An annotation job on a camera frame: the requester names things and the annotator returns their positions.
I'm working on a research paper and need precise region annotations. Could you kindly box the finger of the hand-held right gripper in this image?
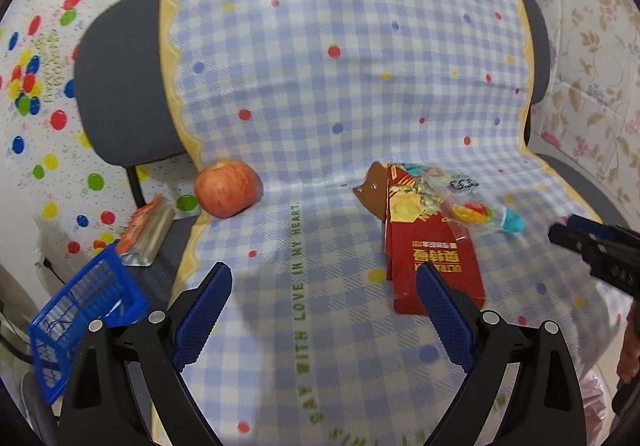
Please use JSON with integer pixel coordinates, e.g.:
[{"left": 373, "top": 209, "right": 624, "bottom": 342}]
[
  {"left": 570, "top": 214, "right": 633, "bottom": 241},
  {"left": 547, "top": 222, "right": 603, "bottom": 259}
]

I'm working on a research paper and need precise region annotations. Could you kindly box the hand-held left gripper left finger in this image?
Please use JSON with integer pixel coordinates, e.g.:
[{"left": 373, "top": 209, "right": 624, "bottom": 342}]
[{"left": 60, "top": 261, "right": 233, "bottom": 446}]

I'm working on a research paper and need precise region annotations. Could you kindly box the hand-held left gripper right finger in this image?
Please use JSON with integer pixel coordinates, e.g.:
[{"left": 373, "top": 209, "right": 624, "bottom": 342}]
[{"left": 416, "top": 261, "right": 588, "bottom": 446}]

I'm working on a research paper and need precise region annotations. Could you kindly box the blue candy wrapper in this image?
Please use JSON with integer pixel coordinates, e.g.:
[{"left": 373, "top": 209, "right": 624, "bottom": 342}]
[{"left": 500, "top": 207, "right": 526, "bottom": 234}]

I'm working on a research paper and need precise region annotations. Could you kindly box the clear colourful candy wrapper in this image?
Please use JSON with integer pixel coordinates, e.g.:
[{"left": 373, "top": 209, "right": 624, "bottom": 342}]
[{"left": 417, "top": 168, "right": 502, "bottom": 233}]

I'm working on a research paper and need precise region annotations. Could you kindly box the pink trash bag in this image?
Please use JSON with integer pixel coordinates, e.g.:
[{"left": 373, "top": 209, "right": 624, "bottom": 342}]
[{"left": 580, "top": 370, "right": 622, "bottom": 446}]

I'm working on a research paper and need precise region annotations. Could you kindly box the person's right hand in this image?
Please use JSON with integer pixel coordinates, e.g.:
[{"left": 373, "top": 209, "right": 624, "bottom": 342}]
[{"left": 616, "top": 301, "right": 640, "bottom": 384}]

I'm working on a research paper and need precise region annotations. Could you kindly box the orange silver snack packet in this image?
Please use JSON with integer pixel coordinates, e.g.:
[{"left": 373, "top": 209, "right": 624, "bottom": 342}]
[{"left": 117, "top": 193, "right": 176, "bottom": 268}]

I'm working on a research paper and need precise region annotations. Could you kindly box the red apple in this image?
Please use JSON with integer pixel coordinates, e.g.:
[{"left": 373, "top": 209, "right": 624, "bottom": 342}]
[{"left": 193, "top": 160, "right": 264, "bottom": 219}]

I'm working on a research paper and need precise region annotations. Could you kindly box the blue plastic basket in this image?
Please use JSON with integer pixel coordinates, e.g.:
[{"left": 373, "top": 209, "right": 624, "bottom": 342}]
[{"left": 29, "top": 240, "right": 151, "bottom": 406}]

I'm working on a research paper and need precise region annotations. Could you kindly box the floral print plastic sheet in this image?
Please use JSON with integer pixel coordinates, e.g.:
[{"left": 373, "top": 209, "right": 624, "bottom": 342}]
[{"left": 487, "top": 0, "right": 640, "bottom": 207}]

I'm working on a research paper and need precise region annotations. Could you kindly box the blue checkered dotted blanket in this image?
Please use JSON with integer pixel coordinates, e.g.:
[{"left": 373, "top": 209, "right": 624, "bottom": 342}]
[{"left": 150, "top": 0, "right": 632, "bottom": 446}]

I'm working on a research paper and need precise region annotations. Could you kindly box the balloon print plastic sheet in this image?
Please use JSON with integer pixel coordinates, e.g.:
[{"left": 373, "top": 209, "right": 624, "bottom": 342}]
[{"left": 0, "top": 0, "right": 493, "bottom": 377}]

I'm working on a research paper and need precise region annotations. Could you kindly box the grey office chair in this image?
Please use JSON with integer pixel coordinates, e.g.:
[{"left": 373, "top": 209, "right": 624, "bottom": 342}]
[{"left": 74, "top": 0, "right": 618, "bottom": 317}]

